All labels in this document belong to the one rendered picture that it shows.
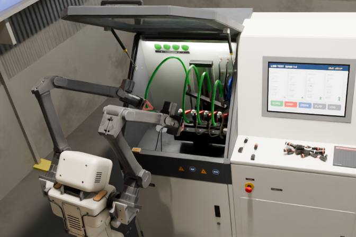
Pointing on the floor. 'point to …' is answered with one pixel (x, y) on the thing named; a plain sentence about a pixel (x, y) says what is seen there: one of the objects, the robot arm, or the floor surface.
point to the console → (296, 204)
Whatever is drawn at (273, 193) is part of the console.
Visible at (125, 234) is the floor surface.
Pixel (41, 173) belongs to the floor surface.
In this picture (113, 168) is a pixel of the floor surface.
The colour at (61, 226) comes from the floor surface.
